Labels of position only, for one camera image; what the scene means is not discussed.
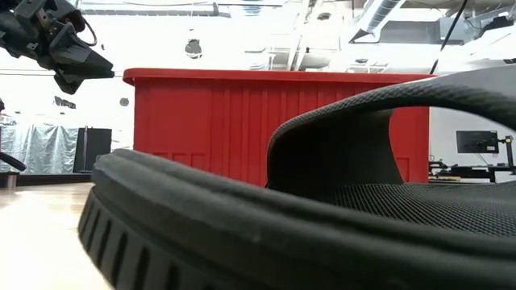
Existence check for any silver ventilation duct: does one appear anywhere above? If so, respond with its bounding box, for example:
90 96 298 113
349 0 406 44

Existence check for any black rubber slide sandal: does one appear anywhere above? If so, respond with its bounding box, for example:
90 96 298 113
77 64 516 290

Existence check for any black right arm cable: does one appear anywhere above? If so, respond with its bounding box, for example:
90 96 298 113
429 0 469 76

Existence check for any red plastic bin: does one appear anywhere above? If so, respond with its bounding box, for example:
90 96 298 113
123 67 436 189

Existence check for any black desk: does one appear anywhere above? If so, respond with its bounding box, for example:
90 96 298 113
428 160 516 184

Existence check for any black aluminium frame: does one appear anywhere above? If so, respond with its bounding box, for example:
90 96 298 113
18 172 94 187

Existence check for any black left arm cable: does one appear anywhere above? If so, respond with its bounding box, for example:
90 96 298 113
81 18 98 48

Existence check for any black monitor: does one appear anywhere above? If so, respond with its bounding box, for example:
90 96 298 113
456 130 500 155

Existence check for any dark dome camera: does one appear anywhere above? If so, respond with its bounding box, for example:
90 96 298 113
185 39 203 60

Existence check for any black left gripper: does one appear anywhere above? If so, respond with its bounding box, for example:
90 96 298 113
0 0 116 96

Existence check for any grey tarp curtain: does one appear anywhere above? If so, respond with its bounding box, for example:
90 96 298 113
0 123 80 175

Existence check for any black cabinet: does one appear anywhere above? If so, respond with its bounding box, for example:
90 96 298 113
73 127 113 173

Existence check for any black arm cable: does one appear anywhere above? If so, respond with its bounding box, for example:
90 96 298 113
81 18 98 48
429 0 469 76

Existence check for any thick black cable loop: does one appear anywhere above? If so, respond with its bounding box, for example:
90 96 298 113
0 151 27 172

